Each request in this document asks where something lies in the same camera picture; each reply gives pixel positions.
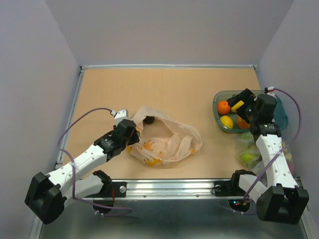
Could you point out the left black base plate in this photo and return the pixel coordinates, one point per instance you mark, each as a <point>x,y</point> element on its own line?
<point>114,189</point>

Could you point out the small toy pineapple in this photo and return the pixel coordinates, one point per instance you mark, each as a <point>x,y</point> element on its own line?
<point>242,124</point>

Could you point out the aluminium back rail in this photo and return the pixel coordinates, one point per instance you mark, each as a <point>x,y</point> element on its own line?
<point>169,66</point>

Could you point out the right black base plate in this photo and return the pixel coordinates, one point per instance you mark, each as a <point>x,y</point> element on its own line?
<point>224,189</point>

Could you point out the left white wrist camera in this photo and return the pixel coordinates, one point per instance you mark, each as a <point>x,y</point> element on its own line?
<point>120,115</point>

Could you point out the aluminium front rail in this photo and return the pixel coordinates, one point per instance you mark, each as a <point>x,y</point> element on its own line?
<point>160,189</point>

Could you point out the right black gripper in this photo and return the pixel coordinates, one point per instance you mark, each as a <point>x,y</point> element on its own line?
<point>246,95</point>

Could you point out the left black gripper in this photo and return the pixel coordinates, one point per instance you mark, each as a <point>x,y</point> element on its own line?
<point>134,138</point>

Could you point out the teal plastic tray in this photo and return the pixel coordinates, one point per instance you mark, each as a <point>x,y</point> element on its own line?
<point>280,117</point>

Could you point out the bag of green fruit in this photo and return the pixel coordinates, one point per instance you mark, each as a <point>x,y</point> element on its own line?
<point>248,153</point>

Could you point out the aluminium left rail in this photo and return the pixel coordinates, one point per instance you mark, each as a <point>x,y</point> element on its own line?
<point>63,140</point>

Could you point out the orange printed plastic bag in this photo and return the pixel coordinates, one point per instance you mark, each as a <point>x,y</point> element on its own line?
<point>165,141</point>

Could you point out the dark red fruit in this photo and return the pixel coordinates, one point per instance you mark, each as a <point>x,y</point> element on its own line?
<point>149,120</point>

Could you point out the aluminium rail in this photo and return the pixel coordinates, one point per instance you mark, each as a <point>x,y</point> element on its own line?
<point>160,189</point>
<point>63,140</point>
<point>169,66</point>

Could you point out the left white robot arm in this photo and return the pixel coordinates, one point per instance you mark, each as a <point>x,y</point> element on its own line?
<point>47,194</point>

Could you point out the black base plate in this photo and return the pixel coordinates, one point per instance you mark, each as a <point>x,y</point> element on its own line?
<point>224,189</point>
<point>114,189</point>

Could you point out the orange mandarin fruit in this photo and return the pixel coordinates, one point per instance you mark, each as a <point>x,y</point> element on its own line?
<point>223,107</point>

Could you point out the yellow banana fruit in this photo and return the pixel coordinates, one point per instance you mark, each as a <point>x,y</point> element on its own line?
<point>237,106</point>

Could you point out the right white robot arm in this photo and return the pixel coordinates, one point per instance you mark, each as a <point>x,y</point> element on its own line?
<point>275,192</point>

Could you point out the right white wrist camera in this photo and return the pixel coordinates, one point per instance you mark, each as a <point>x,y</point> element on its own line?
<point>270,91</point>

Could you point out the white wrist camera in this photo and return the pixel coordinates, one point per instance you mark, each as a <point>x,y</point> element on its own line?
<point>270,91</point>
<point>120,115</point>

